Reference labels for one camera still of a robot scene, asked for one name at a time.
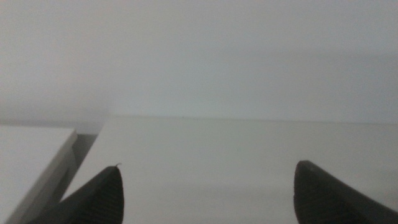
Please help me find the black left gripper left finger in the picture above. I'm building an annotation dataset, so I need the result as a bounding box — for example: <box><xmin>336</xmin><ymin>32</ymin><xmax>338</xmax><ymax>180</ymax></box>
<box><xmin>28</xmin><ymin>164</ymin><xmax>126</xmax><ymax>224</ymax></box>

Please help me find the white side table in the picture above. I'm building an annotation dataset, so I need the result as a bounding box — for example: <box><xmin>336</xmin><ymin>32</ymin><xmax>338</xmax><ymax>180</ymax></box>
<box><xmin>0</xmin><ymin>124</ymin><xmax>78</xmax><ymax>224</ymax></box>

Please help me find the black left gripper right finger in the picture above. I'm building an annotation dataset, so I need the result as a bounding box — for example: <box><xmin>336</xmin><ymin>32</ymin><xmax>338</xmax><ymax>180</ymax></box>
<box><xmin>292</xmin><ymin>159</ymin><xmax>398</xmax><ymax>224</ymax></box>

